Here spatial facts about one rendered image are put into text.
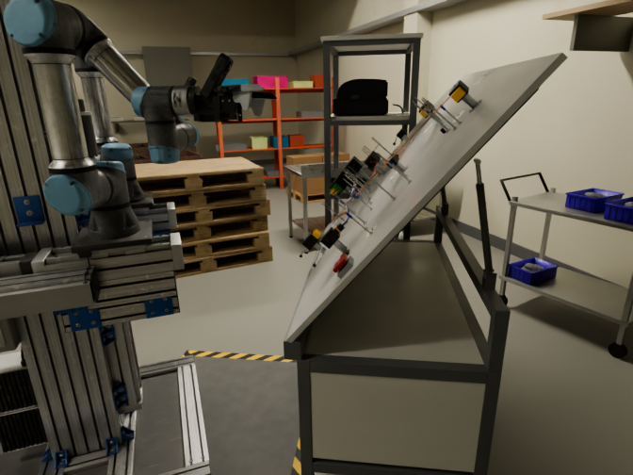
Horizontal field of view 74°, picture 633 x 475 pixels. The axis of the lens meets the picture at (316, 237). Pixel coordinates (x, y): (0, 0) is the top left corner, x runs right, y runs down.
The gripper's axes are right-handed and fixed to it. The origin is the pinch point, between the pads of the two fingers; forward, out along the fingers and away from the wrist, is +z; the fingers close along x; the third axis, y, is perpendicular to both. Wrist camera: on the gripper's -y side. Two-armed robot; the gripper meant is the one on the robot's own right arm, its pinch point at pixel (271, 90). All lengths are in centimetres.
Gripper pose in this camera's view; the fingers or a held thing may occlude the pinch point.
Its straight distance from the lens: 110.6
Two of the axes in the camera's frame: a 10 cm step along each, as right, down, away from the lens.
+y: 0.0, 9.8, 1.9
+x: -1.0, 1.9, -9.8
